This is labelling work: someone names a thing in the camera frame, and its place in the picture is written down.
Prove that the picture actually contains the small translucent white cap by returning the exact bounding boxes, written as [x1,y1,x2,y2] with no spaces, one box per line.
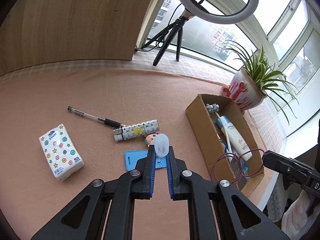
[152,133,169,158]

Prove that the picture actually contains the white sunscreen bottle blue cap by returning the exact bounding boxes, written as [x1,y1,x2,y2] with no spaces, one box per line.
[221,115,252,161]

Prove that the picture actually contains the white neck massager roller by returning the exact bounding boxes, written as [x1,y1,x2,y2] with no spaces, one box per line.
[206,103,232,157]

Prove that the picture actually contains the blue plastic card holder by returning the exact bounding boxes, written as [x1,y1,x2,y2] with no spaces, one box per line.
[124,149,167,173]

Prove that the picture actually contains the orange cartoon toy figure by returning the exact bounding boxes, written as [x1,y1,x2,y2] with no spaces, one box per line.
[144,133,158,147]

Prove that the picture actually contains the patterned white lighter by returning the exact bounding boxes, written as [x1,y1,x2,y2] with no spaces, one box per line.
[113,119,159,141]

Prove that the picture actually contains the open cardboard box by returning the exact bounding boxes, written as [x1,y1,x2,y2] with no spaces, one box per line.
[185,94,264,197]

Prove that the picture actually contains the black gel pen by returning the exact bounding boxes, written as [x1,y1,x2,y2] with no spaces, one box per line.
[67,106,124,128]

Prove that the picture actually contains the patterned tissue pack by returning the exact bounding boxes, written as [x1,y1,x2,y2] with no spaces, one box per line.
[39,124,84,181]

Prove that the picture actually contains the red white pot saucer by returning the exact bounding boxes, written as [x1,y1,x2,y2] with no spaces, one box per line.
[221,86,231,98]

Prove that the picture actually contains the green spider plant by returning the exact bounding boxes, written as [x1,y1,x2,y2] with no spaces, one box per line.
[223,40,297,121]

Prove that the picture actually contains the red white flower pot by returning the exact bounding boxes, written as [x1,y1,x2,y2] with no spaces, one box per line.
[228,68,266,112]

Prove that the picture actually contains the black tripod stand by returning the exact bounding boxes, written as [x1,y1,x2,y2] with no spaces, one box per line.
[135,3,194,66]

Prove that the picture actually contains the light wooden board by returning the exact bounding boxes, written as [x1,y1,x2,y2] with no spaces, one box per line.
[1,0,151,74]

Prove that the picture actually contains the maroon hair ties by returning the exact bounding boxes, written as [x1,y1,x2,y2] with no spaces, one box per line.
[210,147,266,183]

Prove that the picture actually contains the white ring light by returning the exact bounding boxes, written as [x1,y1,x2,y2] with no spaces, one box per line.
[180,0,259,24]

